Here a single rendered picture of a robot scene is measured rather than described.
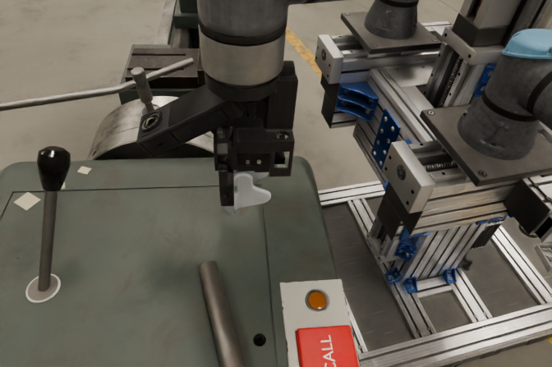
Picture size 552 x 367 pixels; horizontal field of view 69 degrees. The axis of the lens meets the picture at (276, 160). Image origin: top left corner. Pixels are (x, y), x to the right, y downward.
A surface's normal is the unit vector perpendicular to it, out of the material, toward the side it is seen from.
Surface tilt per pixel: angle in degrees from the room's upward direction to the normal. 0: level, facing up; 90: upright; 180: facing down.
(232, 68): 90
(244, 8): 90
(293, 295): 0
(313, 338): 0
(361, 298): 0
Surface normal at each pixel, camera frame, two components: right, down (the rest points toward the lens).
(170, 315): 0.06, -0.71
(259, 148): 0.10, 0.70
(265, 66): 0.56, 0.61
